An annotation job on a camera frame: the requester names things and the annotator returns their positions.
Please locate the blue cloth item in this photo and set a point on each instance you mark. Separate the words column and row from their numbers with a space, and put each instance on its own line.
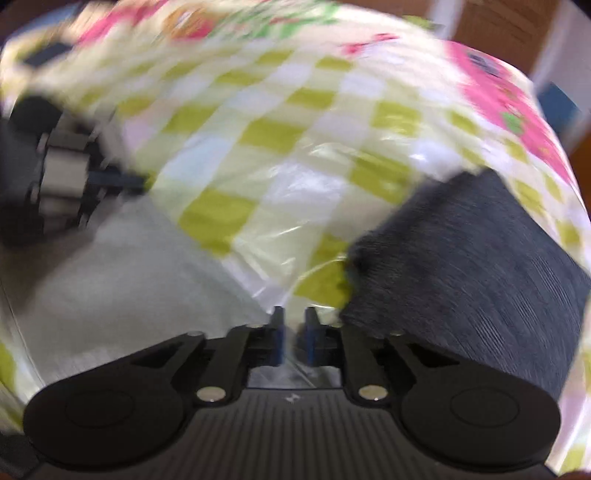
column 559, row 107

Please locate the checkered printed blanket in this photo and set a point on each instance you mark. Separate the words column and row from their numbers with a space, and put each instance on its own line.
column 286, row 129

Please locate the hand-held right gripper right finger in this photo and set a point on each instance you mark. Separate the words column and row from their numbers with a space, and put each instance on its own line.
column 310, row 339

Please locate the grey-green pants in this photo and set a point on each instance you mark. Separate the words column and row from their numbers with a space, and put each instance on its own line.
column 129, row 286

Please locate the dark grey ribbed folded cloth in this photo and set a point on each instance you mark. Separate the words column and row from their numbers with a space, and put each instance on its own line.
column 466, row 277

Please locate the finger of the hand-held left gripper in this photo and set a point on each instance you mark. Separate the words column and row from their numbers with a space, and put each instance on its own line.
column 121, row 181

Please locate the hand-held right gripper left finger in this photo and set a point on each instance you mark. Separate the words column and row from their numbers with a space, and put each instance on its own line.
column 278, row 339

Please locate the navy folded cloth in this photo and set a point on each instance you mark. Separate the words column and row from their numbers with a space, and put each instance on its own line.
column 44, row 53

